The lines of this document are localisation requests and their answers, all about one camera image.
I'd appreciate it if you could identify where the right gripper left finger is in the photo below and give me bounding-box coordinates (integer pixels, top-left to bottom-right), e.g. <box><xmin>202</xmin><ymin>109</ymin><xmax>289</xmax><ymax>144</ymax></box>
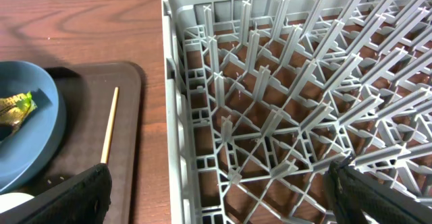
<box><xmin>1</xmin><ymin>163</ymin><xmax>112</xmax><ymax>223</ymax></box>

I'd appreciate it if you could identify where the green yellow snack wrapper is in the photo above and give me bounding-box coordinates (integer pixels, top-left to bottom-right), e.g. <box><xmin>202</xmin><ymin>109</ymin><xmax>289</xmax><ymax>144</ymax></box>
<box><xmin>1</xmin><ymin>92</ymin><xmax>37</xmax><ymax>134</ymax></box>

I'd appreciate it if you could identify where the brown plastic serving tray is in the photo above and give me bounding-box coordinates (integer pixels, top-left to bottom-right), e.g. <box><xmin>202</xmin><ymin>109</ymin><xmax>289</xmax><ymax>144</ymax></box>
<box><xmin>19</xmin><ymin>62</ymin><xmax>142</xmax><ymax>223</ymax></box>

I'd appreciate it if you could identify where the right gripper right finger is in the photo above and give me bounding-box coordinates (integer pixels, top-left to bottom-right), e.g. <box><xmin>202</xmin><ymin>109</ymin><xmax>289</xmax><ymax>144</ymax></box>
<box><xmin>323</xmin><ymin>156</ymin><xmax>431</xmax><ymax>224</ymax></box>

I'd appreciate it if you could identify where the wooden chopstick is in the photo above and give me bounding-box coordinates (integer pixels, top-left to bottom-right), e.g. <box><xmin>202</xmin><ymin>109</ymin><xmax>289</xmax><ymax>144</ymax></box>
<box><xmin>101</xmin><ymin>87</ymin><xmax>119</xmax><ymax>164</ymax></box>

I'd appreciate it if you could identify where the dark blue plate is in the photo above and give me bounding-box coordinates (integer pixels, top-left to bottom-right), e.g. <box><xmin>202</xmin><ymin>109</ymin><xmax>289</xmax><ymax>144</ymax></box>
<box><xmin>1</xmin><ymin>61</ymin><xmax>66</xmax><ymax>194</ymax></box>

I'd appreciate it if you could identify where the grey plastic dishwasher rack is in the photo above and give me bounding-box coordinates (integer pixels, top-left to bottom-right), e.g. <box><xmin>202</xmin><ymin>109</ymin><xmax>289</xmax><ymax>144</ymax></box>
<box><xmin>161</xmin><ymin>0</ymin><xmax>431</xmax><ymax>223</ymax></box>

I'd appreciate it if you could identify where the mint green bowl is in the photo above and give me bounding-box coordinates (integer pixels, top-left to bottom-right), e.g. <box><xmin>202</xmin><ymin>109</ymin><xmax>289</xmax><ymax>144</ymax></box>
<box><xmin>0</xmin><ymin>192</ymin><xmax>34</xmax><ymax>213</ymax></box>

